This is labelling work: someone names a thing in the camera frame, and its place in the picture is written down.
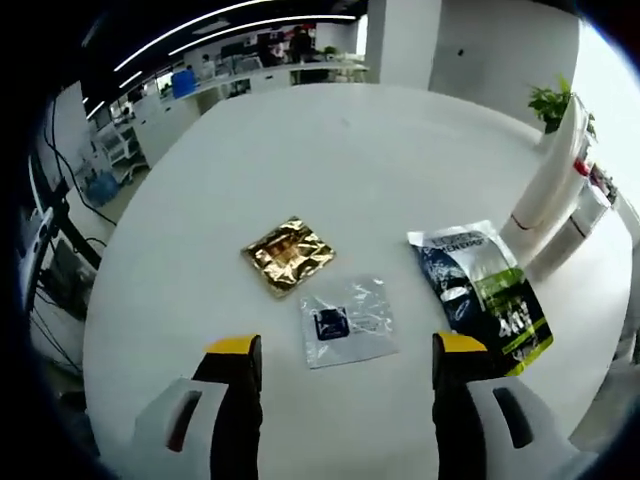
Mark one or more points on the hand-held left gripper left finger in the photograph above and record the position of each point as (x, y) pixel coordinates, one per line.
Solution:
(235, 425)

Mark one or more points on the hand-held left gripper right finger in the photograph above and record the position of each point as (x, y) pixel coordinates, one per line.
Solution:
(465, 425)

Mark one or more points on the green black skincare sachet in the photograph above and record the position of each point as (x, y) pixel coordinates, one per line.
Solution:
(480, 290)

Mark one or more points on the clear plastic bag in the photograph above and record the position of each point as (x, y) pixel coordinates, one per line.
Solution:
(350, 322)

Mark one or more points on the gold foil skincare sachet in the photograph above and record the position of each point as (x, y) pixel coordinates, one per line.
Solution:
(287, 255)

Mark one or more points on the clear capped skincare bottle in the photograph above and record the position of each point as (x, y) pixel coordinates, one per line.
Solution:
(575, 230)

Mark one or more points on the white skincare tube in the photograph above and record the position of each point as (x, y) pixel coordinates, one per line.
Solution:
(550, 170)

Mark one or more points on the white skincare bottle red collar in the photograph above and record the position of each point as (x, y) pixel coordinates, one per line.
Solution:
(581, 167)

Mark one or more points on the black tripod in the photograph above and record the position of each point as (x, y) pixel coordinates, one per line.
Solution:
(75, 232)

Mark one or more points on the blue water jug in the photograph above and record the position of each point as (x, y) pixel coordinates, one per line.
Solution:
(102, 187)

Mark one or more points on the white mounted device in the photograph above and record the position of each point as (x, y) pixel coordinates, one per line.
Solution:
(35, 240)

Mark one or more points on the green plant in white pot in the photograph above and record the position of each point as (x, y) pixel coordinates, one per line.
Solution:
(550, 102)

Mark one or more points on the long white counter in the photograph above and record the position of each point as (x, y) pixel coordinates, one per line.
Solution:
(280, 75)

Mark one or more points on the long ceiling light strip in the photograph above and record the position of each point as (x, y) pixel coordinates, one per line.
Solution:
(190, 22)
(250, 26)

